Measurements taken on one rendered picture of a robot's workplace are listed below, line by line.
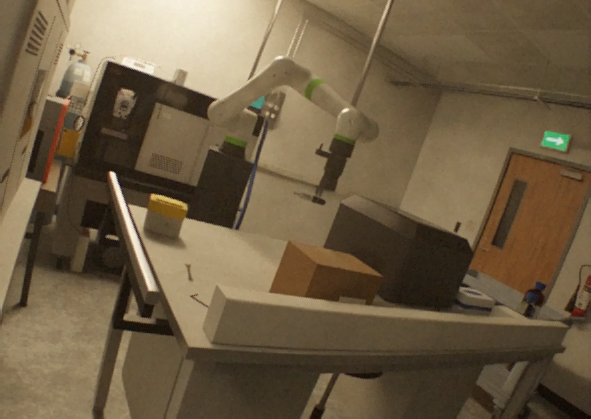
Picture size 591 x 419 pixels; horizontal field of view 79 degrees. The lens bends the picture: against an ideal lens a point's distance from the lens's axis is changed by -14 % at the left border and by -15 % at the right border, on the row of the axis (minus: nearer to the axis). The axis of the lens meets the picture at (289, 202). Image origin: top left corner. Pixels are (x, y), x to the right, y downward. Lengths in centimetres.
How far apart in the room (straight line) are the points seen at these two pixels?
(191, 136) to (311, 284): 207
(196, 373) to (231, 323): 14
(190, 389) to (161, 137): 220
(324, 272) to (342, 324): 14
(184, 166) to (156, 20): 161
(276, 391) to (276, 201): 340
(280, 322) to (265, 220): 380
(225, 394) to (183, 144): 198
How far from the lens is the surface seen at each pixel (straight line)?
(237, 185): 213
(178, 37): 406
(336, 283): 104
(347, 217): 175
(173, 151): 292
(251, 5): 432
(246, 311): 80
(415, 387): 192
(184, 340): 80
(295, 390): 144
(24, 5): 65
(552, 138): 471
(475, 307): 199
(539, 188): 466
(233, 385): 131
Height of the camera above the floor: 129
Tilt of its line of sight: 7 degrees down
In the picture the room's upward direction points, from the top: 20 degrees clockwise
